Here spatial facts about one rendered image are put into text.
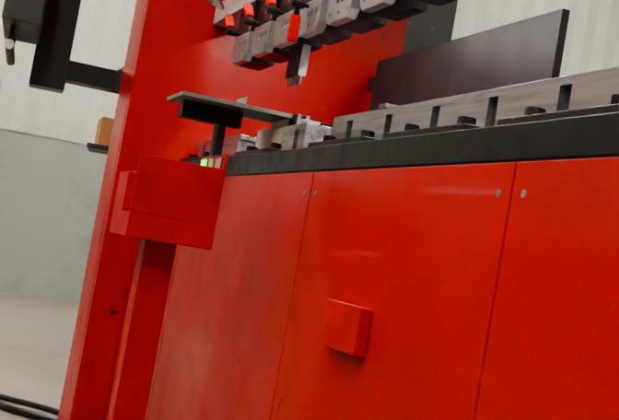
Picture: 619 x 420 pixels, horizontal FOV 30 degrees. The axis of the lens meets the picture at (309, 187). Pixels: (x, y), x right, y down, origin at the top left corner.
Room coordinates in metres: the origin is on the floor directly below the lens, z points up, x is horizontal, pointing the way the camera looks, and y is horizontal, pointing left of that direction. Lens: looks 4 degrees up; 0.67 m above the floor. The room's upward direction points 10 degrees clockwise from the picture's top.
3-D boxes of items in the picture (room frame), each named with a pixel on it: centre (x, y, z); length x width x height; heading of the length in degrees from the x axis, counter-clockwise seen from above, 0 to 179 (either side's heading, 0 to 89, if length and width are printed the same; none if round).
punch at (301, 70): (2.76, 0.08, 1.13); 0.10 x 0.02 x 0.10; 18
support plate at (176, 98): (2.71, 0.22, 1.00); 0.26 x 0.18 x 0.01; 108
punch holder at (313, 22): (2.59, 0.03, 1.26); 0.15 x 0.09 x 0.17; 18
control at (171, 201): (2.19, 0.26, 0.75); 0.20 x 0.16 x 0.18; 18
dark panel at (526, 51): (3.14, -0.33, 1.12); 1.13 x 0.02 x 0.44; 18
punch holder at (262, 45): (2.97, 0.15, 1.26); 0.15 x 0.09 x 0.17; 18
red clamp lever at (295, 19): (2.59, 0.09, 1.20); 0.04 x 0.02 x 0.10; 108
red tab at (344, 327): (1.73, -0.09, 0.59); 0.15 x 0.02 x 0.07; 18
